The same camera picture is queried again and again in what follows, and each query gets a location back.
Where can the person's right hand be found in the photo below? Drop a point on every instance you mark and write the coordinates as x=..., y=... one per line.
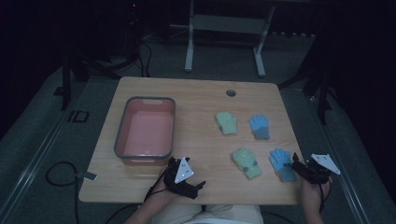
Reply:
x=312, y=193

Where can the plain green knit glove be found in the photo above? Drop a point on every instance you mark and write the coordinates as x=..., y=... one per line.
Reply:
x=227, y=124

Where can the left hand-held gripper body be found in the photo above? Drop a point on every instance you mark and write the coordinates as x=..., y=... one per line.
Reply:
x=183, y=171

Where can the person's beige trousers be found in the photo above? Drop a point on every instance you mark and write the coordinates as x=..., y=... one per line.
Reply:
x=208, y=215

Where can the gray table edge clip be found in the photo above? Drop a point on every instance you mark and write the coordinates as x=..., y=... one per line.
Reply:
x=87, y=176

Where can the blue and gray knit glove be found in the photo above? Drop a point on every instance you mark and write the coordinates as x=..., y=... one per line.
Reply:
x=281, y=161
x=260, y=124

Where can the person's left hand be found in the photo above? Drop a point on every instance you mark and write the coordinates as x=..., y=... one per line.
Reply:
x=162, y=193

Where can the pink basin with gray rim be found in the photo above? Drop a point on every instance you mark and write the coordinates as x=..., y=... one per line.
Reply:
x=146, y=133

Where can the black tripod stand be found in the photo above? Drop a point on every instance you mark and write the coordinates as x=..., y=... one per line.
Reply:
x=322, y=93
x=66, y=84

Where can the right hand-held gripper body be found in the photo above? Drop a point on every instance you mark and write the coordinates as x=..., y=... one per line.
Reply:
x=316, y=171

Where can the white metal stand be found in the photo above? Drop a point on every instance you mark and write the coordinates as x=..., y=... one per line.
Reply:
x=229, y=23

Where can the metal floor rail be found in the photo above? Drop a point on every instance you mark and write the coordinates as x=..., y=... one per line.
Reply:
x=339, y=161
x=37, y=158

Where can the green knit glove gray dots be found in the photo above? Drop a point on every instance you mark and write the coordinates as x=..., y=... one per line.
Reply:
x=249, y=167

